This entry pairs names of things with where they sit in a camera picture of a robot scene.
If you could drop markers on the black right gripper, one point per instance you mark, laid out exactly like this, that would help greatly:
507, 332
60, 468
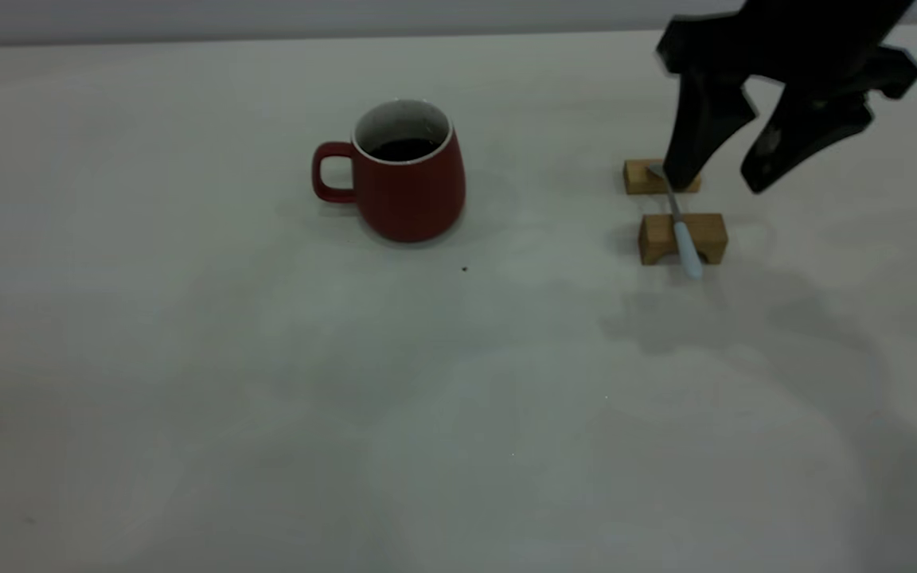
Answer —
809, 40

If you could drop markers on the red ceramic mug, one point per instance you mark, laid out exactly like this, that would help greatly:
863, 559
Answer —
419, 199

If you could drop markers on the rectangular wooden block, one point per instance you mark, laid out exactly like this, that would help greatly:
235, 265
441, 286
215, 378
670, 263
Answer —
637, 179

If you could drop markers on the wooden arch block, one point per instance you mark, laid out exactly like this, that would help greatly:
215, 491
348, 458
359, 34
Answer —
657, 235

